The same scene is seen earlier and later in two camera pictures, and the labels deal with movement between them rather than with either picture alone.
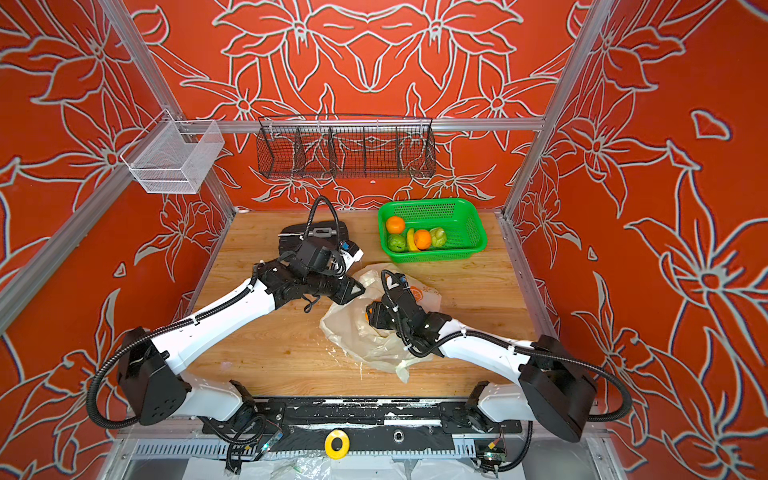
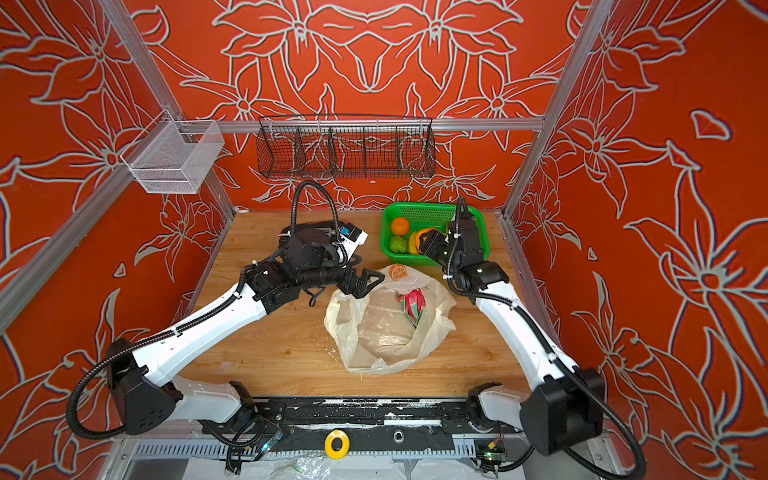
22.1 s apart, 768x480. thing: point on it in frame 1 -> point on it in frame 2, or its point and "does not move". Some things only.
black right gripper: x=376 y=313 -> x=432 y=242
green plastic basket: x=458 y=217 does not move
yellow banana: x=411 y=240 does not move
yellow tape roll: x=337 y=454 does not move
